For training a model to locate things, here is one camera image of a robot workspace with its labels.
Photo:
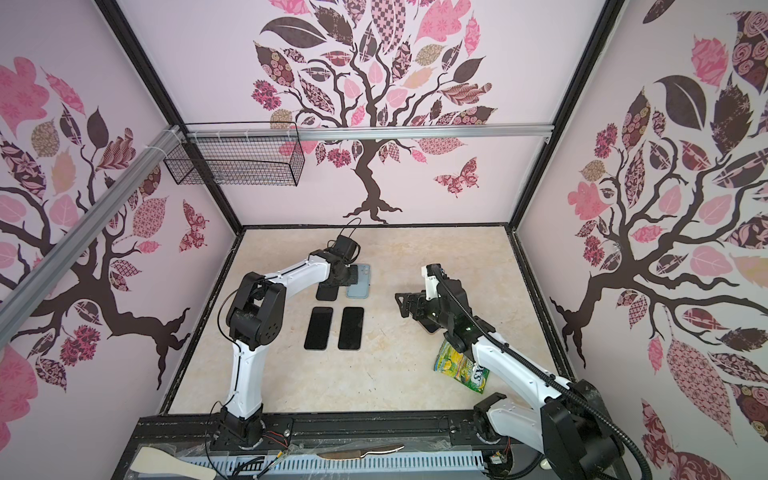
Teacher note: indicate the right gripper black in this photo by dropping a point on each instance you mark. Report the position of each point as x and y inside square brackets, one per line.
[411, 298]

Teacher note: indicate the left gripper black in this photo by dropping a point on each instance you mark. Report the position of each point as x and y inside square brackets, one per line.
[352, 277]

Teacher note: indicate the light blue phone case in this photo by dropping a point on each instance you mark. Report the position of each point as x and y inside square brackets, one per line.
[360, 287]

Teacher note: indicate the black phone case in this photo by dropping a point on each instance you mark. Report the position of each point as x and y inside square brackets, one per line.
[326, 292]

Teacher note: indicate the black phone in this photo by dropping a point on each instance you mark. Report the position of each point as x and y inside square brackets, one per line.
[430, 327]
[351, 329]

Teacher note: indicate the black smartphone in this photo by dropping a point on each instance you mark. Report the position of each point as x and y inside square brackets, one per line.
[318, 330]

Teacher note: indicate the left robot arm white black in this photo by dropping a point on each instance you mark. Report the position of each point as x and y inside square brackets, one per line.
[254, 321]

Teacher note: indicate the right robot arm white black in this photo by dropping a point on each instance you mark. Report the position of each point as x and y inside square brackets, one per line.
[566, 422]

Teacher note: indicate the green yellow candy bag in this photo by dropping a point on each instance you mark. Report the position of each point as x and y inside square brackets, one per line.
[459, 367]

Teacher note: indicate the wooden knife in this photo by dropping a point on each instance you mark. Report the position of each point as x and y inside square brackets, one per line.
[361, 453]

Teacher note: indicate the white spatula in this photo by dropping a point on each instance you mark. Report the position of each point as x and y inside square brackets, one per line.
[150, 460]

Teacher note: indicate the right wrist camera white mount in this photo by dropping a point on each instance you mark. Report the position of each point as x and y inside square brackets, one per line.
[431, 276]

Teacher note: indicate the aluminium rail back wall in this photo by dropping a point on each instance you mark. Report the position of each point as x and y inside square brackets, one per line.
[384, 132]

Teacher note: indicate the aluminium rail wall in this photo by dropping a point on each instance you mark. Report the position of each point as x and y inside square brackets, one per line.
[384, 132]
[23, 300]

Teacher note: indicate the black wire basket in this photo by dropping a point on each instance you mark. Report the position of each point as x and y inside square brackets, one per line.
[259, 153]

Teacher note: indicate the white perforated cable tray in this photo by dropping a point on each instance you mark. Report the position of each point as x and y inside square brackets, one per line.
[307, 464]

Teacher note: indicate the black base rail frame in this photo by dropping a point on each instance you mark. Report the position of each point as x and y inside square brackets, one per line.
[312, 433]

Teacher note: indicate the aluminium rail left wall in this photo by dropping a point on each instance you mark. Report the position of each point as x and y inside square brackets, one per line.
[23, 300]

